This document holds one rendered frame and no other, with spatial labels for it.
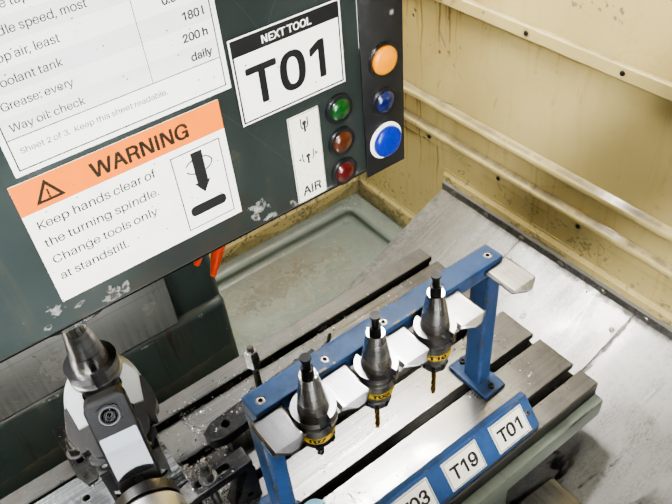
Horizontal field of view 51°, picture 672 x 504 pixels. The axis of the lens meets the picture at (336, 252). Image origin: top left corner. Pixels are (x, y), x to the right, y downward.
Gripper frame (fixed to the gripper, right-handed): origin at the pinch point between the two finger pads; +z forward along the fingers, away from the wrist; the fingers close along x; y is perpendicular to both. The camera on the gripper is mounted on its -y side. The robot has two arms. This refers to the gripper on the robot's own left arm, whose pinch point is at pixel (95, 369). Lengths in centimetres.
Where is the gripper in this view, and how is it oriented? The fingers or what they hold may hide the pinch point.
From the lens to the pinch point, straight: 93.4
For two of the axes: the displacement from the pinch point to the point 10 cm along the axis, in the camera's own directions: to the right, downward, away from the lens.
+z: -4.8, -5.7, 6.6
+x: 8.7, -3.8, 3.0
